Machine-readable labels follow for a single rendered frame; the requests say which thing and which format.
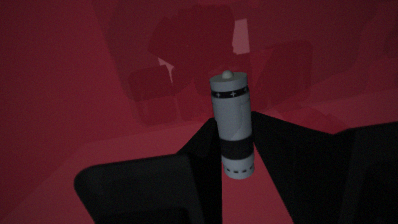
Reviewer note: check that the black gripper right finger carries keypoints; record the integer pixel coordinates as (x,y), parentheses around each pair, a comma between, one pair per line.
(318,175)

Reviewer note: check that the grey battery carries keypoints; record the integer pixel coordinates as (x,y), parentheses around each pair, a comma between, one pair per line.
(230,97)

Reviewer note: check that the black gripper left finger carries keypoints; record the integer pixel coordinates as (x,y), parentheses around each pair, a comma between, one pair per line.
(191,178)

